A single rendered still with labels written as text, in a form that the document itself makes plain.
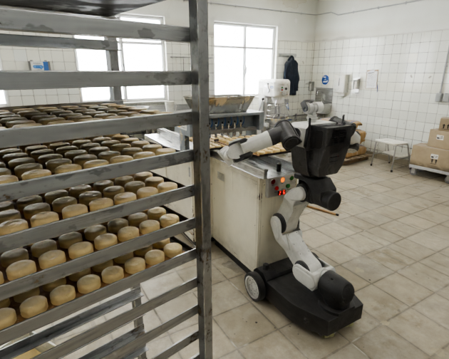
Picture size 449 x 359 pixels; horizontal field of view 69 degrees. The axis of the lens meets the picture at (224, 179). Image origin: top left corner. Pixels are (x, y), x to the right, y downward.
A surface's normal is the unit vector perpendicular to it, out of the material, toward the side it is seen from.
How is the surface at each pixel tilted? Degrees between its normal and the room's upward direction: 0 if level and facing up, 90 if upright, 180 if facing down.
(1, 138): 90
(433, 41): 90
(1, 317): 0
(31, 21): 90
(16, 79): 90
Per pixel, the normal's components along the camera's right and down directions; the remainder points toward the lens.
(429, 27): -0.86, 0.16
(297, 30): 0.51, 0.27
